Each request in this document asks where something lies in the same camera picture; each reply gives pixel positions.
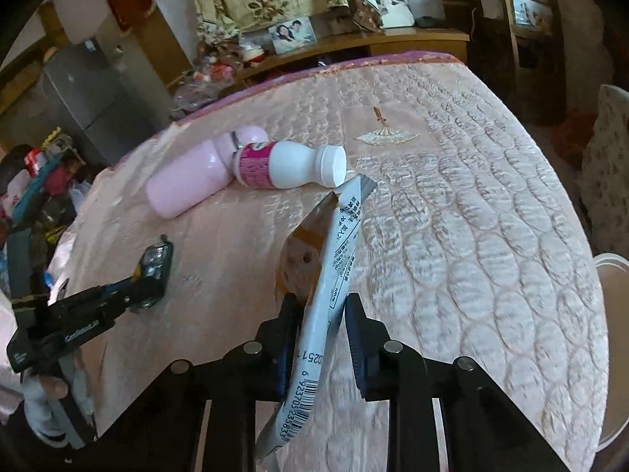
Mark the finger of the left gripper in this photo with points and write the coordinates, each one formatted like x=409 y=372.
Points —
x=112 y=304
x=126 y=289

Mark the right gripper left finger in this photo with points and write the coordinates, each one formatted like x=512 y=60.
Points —
x=203 y=416

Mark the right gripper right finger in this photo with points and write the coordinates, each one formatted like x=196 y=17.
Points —
x=431 y=401

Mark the dark green snack wrapper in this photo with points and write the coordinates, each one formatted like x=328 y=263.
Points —
x=150 y=278

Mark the white orange snack bag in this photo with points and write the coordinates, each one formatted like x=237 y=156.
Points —
x=316 y=265

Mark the cream plastic trash bucket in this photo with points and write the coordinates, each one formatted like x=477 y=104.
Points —
x=612 y=270

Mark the gloved left hand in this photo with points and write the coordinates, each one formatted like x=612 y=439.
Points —
x=39 y=391

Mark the pink thermos bottle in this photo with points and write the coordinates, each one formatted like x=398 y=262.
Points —
x=199 y=172

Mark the white pink yogurt bottle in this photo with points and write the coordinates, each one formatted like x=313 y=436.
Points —
x=287 y=165

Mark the pink quilted table cover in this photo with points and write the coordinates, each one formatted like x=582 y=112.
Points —
x=469 y=244

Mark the grey refrigerator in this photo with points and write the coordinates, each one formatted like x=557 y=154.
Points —
x=91 y=104

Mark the floral covered sofa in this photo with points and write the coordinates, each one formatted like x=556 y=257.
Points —
x=604 y=177

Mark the framed couple photo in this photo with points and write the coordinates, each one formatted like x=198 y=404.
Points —
x=292 y=35

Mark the wooden tv cabinet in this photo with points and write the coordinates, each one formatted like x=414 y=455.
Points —
x=339 y=48

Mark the wooden shelf rack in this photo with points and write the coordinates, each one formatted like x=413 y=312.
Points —
x=517 y=49

